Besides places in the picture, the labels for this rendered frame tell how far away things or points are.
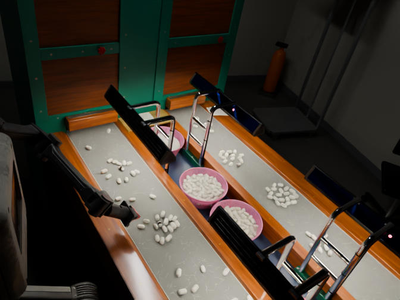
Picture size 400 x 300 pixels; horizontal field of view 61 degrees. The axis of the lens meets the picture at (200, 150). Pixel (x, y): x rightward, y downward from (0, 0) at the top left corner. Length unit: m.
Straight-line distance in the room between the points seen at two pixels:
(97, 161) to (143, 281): 0.79
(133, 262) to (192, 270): 0.25
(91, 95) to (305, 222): 1.39
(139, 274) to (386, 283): 1.12
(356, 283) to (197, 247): 0.73
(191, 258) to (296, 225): 0.60
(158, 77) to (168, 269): 1.24
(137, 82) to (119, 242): 1.06
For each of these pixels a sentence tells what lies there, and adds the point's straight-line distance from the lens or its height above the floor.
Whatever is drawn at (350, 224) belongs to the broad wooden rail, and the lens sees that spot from 2.00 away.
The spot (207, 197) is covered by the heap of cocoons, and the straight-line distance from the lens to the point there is 1.83.
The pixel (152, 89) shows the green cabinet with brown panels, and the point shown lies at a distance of 2.30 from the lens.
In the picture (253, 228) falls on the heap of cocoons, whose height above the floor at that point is 0.74.
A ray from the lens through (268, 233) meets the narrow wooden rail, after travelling 1.81.
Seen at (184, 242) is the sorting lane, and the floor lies 0.74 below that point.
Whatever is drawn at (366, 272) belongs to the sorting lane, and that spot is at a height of 0.74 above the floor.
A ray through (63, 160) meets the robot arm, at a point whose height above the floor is 1.05.
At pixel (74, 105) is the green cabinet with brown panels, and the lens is 2.13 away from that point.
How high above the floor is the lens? 2.02
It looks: 37 degrees down
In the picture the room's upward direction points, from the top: 12 degrees clockwise
